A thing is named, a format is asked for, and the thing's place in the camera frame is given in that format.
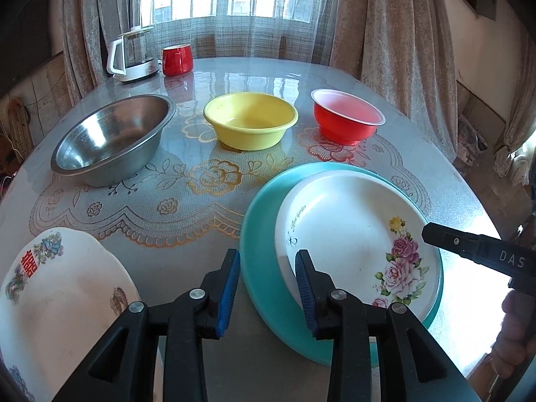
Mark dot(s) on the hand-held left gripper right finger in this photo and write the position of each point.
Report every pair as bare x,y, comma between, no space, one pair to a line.
305,297

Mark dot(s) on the beige curtain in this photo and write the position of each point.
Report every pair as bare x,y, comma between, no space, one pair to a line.
521,113
398,50
81,37

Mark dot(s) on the red plastic bowl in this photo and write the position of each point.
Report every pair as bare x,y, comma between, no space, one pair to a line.
347,123

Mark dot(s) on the white dragon print plate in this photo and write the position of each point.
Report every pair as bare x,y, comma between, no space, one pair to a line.
58,297

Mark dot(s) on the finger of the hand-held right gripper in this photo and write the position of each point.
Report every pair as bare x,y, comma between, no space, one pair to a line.
448,238

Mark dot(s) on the black television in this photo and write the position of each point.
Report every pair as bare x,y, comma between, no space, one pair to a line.
25,37

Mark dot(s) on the stainless steel bowl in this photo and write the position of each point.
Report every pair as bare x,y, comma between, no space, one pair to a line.
106,134

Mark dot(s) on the yellow plastic bowl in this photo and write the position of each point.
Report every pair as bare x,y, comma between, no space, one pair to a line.
251,121

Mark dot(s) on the gold lace table mat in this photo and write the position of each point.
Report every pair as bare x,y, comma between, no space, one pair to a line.
197,192

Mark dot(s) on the teal plate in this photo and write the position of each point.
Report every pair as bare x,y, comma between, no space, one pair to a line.
261,234

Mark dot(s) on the sheer white curtain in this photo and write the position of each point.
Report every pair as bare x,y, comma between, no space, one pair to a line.
251,35

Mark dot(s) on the red mug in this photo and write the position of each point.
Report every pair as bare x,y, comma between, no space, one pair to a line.
178,60

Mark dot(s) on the white glass kettle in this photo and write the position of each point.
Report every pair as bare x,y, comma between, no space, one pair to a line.
134,60

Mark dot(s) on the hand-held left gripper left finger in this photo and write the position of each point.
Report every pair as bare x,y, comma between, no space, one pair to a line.
228,297

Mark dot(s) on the person's right hand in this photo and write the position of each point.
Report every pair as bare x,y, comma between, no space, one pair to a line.
519,331

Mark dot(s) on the white rose print plate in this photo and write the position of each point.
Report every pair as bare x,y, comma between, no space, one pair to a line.
347,234

